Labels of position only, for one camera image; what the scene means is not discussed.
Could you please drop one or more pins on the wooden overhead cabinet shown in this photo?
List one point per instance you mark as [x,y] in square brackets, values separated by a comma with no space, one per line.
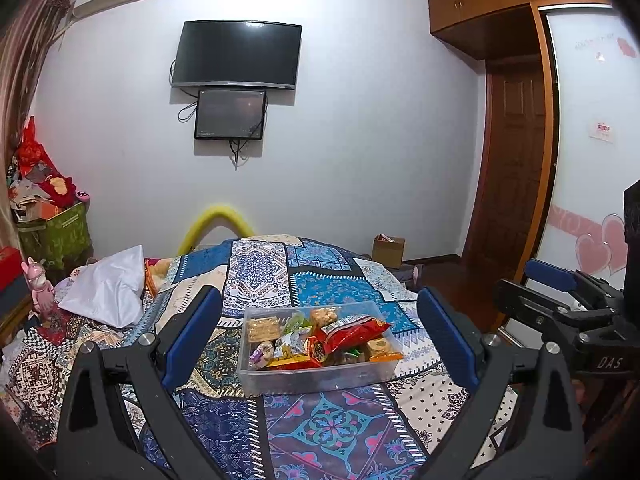
[490,5]

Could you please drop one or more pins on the green snack packet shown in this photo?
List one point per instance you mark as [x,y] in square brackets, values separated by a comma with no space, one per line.
[299,322]

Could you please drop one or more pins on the green storage box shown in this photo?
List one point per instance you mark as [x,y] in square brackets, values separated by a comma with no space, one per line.
[60,235]

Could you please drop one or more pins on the small cardboard box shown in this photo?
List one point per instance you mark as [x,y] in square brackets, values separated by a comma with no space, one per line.
[387,252]

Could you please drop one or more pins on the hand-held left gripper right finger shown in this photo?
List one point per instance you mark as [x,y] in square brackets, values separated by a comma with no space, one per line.
[445,340]

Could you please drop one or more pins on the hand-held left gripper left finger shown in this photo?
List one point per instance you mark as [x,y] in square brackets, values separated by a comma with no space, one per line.
[190,340]

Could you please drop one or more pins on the brown curtain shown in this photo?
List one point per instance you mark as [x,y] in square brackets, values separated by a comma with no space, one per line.
[25,60]

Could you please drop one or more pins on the orange plush toy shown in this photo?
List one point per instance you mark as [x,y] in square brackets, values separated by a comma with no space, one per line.
[156,272]

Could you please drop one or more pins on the patchwork blanket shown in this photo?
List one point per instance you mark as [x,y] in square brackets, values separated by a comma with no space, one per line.
[330,435]

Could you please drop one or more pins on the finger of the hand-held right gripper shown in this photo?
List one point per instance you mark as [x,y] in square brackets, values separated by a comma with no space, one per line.
[550,272]
[525,300]

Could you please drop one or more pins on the yellow foam tube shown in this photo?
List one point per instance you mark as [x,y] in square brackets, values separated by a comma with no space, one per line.
[220,212]

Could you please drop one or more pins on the large black television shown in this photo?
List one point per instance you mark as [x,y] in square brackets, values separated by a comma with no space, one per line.
[235,52]

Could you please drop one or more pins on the white wardrobe sliding door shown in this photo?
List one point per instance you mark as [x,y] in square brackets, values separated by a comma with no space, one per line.
[585,175]

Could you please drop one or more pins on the pile of red plush items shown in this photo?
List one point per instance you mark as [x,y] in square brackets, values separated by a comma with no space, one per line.
[42,170]

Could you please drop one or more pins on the white plastic bag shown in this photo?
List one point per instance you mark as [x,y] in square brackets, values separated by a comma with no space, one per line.
[105,290]

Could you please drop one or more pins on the pair of shoes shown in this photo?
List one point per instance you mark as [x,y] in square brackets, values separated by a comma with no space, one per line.
[417,275]

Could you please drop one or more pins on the purple snack packet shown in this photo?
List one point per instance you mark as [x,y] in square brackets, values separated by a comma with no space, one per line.
[261,355]

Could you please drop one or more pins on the red snack bag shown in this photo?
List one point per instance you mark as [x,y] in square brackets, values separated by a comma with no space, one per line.
[352,335]

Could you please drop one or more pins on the wooden door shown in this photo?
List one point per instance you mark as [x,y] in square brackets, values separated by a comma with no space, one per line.
[515,170]

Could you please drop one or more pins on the red box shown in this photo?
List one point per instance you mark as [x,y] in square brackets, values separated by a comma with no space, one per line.
[10,265]

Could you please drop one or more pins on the biscuit packet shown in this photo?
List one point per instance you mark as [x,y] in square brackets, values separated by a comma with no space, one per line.
[262,329]

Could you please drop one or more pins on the red door sticker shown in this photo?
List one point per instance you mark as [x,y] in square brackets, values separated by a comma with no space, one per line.
[605,131]

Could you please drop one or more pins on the orange fried snack packet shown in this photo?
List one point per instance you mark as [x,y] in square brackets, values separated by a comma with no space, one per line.
[324,316]

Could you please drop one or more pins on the small black monitor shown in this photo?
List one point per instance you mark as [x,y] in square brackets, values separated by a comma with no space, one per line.
[230,112]

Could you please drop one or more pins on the clear plastic container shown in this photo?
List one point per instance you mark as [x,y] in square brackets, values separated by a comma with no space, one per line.
[310,380]

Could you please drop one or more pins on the pink bunny doll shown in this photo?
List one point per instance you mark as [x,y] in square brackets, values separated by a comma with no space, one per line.
[40,290]

